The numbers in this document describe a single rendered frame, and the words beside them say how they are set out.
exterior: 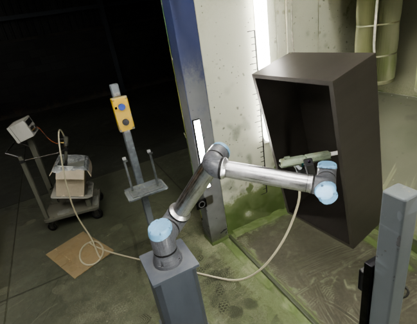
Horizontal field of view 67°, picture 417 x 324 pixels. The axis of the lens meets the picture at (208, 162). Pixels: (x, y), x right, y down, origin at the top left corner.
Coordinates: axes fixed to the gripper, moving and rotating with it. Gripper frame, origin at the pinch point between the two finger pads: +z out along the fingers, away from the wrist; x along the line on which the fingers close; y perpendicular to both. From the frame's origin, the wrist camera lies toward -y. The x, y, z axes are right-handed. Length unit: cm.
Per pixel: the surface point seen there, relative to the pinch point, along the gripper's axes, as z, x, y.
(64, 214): 168, -214, 99
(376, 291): -112, -30, -27
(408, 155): 55, 122, 47
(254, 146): 95, -1, 28
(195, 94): 81, -48, -32
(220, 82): 89, -26, -36
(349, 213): -13.6, 26.3, 34.2
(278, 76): 15, -5, -50
